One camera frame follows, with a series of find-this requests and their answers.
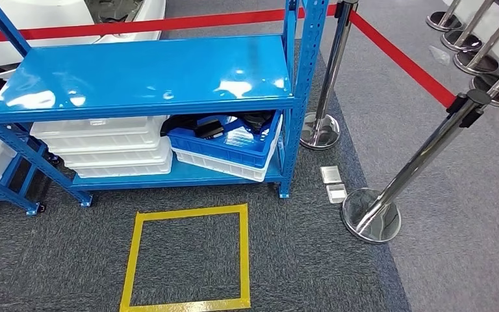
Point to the small black plastic block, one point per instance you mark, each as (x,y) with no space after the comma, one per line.
(210,129)

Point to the white car body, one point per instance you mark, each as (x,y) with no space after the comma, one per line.
(30,17)

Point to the black plastic part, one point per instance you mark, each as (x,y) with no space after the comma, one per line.
(256,119)
(178,122)

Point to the blue plastic bin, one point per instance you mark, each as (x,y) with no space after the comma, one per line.
(232,146)

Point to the silver floor socket plate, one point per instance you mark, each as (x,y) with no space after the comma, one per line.
(336,194)
(330,174)

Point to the chrome stanchion black top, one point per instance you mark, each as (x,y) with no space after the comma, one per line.
(327,86)
(404,181)

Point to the blue metal shelf rack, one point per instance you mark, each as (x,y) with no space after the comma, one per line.
(4,172)
(146,77)

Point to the yellow floor tape square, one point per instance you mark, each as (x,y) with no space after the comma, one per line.
(189,258)

